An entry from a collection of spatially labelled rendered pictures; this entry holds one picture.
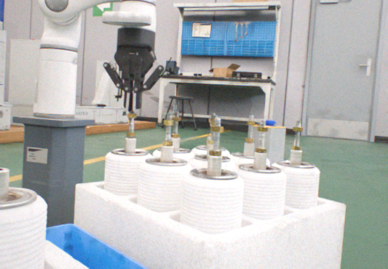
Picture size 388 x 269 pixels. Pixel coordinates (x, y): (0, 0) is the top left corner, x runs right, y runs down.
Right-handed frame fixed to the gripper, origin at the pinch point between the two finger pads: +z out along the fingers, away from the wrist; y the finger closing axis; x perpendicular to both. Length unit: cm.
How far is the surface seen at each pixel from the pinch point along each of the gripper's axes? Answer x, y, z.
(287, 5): -501, -65, -158
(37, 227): 38.6, -4.0, 12.6
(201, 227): 19.1, -17.9, 17.3
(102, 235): 8.6, 1.3, 24.6
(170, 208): 11.4, -11.5, 17.3
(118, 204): 11.4, -2.3, 17.7
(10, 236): 41.2, -3.0, 12.7
